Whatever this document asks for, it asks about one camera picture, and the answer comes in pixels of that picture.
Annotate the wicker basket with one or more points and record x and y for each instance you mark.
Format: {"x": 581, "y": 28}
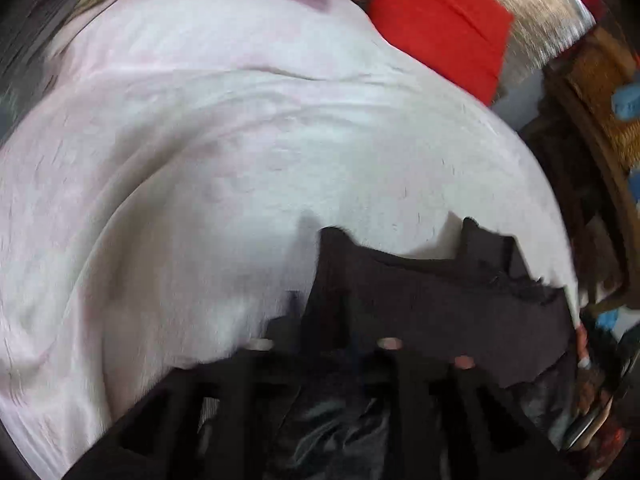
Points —
{"x": 605, "y": 90}

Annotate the dark navy puffer jacket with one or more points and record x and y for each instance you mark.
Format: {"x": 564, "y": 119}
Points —
{"x": 425, "y": 300}

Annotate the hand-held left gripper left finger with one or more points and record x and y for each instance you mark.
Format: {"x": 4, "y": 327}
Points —
{"x": 250, "y": 380}

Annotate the silver foil board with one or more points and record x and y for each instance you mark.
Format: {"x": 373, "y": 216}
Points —
{"x": 545, "y": 5}

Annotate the wooden side table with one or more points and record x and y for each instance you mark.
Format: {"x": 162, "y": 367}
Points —
{"x": 575, "y": 200}

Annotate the red pillow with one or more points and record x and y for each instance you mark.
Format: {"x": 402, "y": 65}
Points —
{"x": 435, "y": 20}

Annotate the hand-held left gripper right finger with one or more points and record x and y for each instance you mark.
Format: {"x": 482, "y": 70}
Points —
{"x": 415, "y": 402}

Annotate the white textured blanket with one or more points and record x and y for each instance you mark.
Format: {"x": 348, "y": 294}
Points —
{"x": 225, "y": 160}

